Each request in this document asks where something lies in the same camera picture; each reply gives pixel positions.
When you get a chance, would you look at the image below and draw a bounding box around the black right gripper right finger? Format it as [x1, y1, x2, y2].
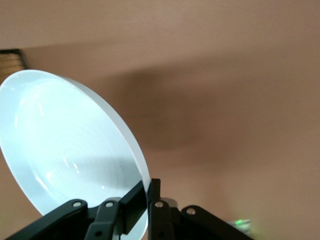
[147, 178, 254, 240]

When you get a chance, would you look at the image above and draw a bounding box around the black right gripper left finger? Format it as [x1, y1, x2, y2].
[0, 179, 149, 240]

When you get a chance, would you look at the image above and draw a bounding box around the light blue round plate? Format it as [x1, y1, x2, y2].
[0, 69, 152, 240]

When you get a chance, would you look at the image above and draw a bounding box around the wooden board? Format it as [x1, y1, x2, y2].
[0, 51, 25, 73]

